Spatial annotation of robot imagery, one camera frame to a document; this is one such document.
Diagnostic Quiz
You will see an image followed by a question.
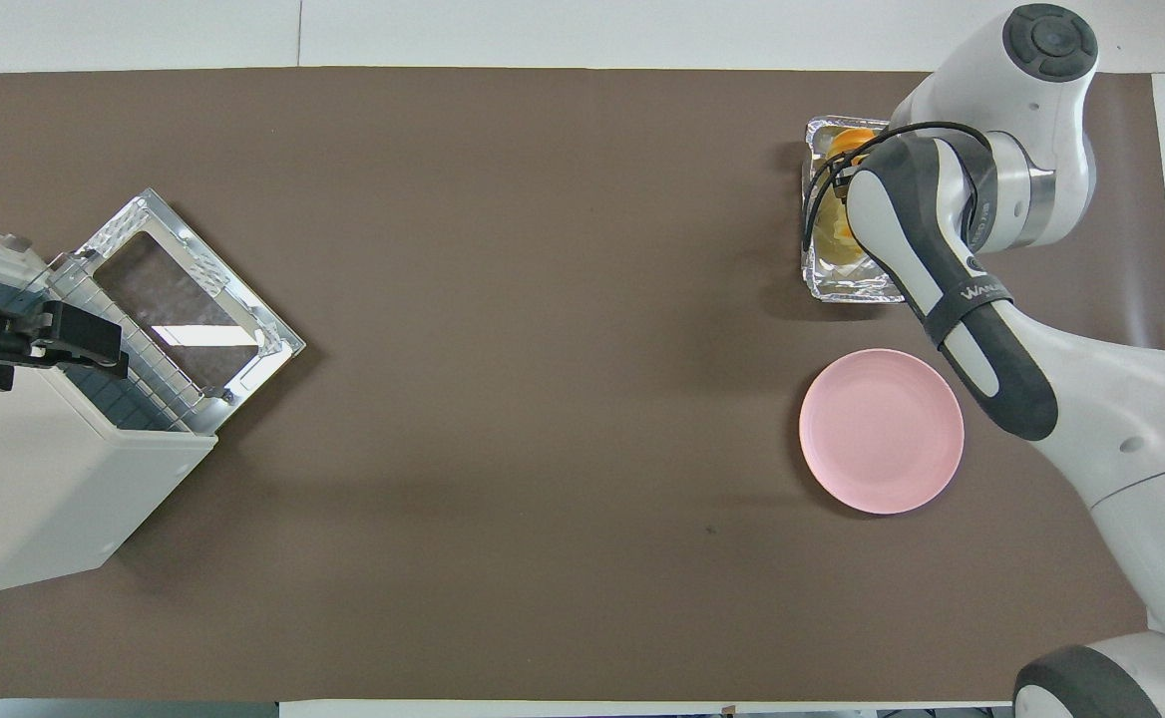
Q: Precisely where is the brown paper table mat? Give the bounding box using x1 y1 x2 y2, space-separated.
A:
0 67 1165 702

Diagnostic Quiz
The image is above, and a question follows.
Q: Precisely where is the pink round plate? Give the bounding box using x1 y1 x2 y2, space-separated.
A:
799 348 967 517

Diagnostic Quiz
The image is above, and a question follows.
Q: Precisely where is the aluminium foil tray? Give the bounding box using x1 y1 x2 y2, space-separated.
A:
802 116 911 304

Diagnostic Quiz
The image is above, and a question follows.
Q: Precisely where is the orange sliced bread loaf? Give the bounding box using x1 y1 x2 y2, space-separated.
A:
820 127 889 270

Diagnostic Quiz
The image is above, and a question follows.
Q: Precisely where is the metal oven wire rack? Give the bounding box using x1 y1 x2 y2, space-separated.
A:
49 261 214 432

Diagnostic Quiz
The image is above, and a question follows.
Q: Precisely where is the glass oven door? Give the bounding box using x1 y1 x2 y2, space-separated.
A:
74 187 307 432

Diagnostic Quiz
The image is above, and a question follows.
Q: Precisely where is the white toaster oven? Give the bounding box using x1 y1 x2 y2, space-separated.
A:
0 254 219 597

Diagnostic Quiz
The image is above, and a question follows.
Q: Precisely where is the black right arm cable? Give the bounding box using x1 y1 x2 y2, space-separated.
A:
804 121 997 255

